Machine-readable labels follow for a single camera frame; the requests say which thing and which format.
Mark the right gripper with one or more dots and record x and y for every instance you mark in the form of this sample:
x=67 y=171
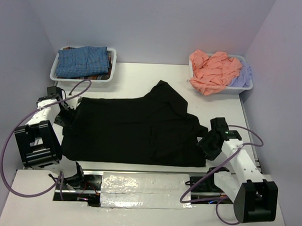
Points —
x=211 y=154

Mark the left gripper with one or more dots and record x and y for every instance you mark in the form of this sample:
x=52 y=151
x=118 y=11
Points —
x=66 y=122

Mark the black long sleeve shirt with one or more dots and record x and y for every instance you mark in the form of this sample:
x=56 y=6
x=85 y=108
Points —
x=155 y=129

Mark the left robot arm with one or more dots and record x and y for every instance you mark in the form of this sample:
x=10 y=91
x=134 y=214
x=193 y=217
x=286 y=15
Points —
x=41 y=140

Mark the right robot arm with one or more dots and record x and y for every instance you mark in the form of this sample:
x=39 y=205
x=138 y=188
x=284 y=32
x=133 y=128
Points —
x=254 y=198

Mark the blue checkered folded shirt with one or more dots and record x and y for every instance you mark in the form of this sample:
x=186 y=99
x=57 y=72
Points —
x=80 y=62

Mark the right white plastic basket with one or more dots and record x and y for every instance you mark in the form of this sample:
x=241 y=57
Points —
x=228 y=90

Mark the orange pink shirt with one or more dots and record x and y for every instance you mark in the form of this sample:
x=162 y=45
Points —
x=212 y=74

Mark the lavender shirt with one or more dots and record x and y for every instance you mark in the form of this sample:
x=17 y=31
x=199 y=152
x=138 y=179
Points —
x=244 y=78

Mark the silver foil tape cover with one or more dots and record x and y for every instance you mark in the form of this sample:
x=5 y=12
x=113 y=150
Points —
x=143 y=190

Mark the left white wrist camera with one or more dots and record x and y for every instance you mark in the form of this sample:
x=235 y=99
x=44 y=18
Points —
x=74 y=103

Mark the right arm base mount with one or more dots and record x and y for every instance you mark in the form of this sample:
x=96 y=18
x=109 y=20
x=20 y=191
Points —
x=206 y=189

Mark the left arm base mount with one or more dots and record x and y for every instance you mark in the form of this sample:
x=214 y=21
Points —
x=80 y=189

